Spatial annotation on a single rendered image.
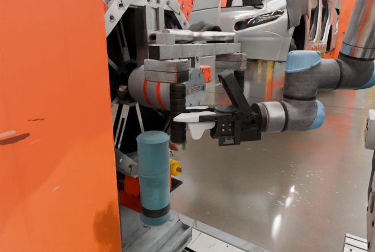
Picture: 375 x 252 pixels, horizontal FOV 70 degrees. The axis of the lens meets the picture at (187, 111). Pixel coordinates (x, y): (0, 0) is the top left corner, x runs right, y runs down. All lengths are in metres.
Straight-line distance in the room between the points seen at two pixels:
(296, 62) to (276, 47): 2.70
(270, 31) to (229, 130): 2.73
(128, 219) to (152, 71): 0.71
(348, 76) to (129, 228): 0.92
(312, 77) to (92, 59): 0.50
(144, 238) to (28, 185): 0.93
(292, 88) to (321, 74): 0.07
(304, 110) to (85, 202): 0.51
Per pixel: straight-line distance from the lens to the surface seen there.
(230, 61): 0.87
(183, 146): 0.61
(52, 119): 0.30
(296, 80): 0.67
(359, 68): 0.73
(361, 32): 0.71
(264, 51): 3.30
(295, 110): 0.68
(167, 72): 0.57
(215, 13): 1.65
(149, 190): 0.77
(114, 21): 0.74
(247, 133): 0.65
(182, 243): 1.31
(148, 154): 0.72
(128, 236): 1.20
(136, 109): 0.96
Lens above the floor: 0.99
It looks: 15 degrees down
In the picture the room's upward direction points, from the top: straight up
